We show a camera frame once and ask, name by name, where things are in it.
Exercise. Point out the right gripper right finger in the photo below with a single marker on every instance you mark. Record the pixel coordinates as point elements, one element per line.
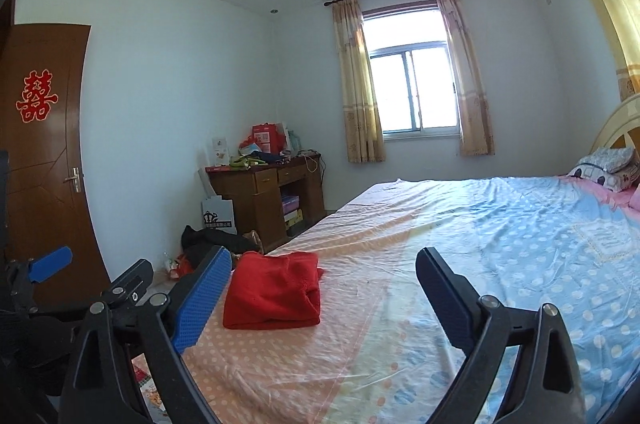
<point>544,385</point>

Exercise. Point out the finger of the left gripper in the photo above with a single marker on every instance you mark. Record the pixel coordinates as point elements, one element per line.
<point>40,270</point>
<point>130,286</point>

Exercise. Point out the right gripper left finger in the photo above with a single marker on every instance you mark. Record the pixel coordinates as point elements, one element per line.
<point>160,330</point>

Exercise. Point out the red knitted sweater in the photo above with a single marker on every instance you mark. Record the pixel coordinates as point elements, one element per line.
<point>274,292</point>

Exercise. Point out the black clothing on floor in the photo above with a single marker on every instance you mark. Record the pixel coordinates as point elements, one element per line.
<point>196,244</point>

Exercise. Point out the white paper bag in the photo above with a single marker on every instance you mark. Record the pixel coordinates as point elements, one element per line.
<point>218,213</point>

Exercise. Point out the polka dot bed sheet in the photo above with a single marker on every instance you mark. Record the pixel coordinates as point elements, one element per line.
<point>379,353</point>

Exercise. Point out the red double happiness sticker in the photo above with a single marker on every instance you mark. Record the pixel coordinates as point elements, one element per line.
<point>37,98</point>

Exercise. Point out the brown wooden desk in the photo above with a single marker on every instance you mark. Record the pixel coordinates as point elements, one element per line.
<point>257,195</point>

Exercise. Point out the brown wooden door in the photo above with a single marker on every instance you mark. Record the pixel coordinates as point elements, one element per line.
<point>42,213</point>

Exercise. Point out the red gift bag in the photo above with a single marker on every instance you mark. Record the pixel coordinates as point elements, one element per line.
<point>269,138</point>

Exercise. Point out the pink pillow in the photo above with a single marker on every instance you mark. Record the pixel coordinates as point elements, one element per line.
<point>634,201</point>

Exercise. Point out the grey cartoon pillow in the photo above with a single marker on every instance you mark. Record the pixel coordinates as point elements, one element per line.
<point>615,169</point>

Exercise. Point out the right beige curtain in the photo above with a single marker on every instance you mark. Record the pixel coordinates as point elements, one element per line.
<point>476,136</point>

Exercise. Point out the beige curtain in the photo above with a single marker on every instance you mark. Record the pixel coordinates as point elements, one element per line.
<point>476,136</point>
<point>363,128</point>

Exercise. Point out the cream wooden headboard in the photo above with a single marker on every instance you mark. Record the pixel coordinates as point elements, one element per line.
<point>622,129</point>

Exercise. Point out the left beige curtain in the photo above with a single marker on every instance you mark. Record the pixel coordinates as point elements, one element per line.
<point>363,128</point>

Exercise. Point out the silver door handle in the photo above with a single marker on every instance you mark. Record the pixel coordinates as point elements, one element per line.
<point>75,179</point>

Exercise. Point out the window with metal frame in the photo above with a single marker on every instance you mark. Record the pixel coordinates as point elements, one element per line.
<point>412,71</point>

